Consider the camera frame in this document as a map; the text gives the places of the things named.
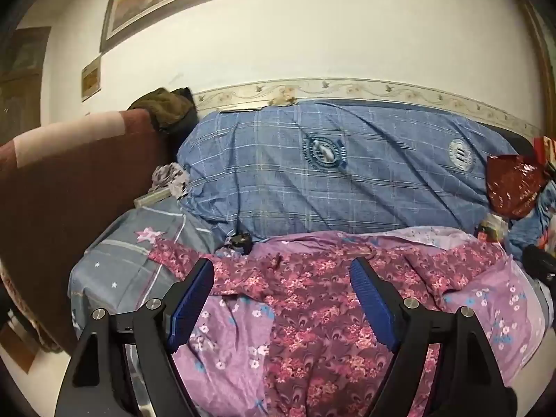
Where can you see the gold mirror frame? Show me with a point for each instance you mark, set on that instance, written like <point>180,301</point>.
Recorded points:
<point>536,30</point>

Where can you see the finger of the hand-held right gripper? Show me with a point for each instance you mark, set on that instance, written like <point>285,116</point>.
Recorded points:
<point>538,263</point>

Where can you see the grey star print pillow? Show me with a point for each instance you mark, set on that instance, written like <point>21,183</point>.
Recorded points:
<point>126,265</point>

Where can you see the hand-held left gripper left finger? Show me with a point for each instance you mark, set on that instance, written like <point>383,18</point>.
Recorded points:
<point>193,295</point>

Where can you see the wooden door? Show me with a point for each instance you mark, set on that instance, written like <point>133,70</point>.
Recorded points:
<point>21,82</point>

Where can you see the olive green clothes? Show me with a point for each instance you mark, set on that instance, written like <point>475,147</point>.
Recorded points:
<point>167,104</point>

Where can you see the maroon floral garment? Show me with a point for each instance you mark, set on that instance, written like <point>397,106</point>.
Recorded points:
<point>312,312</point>

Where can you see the grey patterned cloth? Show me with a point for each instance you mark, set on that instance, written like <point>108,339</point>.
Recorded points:
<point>171,178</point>

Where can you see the small framed picture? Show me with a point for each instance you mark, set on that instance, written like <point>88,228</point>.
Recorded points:
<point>91,78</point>

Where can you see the red plastic bag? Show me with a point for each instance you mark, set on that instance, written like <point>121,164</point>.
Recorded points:
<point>512,186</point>

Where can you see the small black object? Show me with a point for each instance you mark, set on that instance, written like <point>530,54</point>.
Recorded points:
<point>239,242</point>

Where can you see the crumpled blue cloth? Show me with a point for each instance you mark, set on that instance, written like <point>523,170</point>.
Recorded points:
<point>527,230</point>

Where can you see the dark red headboard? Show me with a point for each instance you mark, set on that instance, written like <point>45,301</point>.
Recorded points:
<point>65,191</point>

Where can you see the purple floral blanket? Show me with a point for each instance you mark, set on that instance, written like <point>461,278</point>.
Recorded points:
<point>226,343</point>

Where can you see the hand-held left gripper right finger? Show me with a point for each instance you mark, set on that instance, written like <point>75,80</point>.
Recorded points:
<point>371,295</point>

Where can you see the red box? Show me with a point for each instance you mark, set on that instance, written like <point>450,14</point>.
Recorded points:
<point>545,150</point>

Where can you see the blue plaid quilt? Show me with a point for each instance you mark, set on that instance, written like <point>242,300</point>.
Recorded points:
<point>278,182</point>

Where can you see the small packet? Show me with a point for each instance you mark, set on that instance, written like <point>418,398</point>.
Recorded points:
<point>493,228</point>

